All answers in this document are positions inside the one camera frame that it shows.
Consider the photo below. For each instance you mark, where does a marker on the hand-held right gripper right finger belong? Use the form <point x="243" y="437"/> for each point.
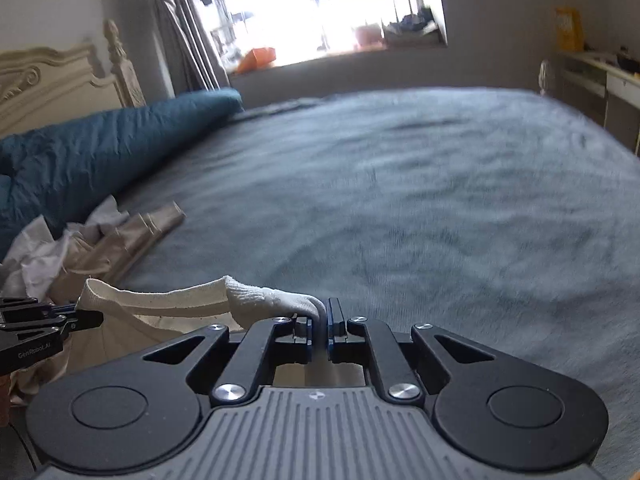
<point x="331" y="332"/>

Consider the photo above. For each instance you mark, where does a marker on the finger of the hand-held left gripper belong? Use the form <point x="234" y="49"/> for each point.
<point x="80" y="319"/>

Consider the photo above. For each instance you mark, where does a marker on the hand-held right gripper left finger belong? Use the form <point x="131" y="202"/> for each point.
<point x="309" y="342"/>

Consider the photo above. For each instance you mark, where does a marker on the white sweatshirt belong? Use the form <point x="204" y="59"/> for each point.
<point x="175" y="305"/>

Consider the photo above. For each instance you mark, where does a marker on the white crumpled shirt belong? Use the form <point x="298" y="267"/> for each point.
<point x="35" y="255"/>

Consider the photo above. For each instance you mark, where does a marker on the grey bed blanket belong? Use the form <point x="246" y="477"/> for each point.
<point x="400" y="210"/>

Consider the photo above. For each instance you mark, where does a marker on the teal duvet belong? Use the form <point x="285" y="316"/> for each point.
<point x="100" y="150"/>

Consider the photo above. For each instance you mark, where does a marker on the cream carved headboard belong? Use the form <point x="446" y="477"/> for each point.
<point x="55" y="85"/>

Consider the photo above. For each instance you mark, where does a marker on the orange item on windowsill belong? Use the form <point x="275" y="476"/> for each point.
<point x="256" y="59"/>

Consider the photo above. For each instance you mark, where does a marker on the pink pot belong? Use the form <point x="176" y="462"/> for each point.
<point x="367" y="35"/>

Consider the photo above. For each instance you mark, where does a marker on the grey curtain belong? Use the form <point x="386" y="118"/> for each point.
<point x="185" y="35"/>

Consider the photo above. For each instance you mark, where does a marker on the pile of things on windowsill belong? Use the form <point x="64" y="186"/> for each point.
<point x="410" y="25"/>

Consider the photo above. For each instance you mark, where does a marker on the window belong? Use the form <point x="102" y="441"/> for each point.
<point x="320" y="5"/>

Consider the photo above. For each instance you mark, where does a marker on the white desk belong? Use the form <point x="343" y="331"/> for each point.
<point x="610" y="85"/>

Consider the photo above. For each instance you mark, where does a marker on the yellow bag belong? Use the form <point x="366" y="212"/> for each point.
<point x="569" y="27"/>

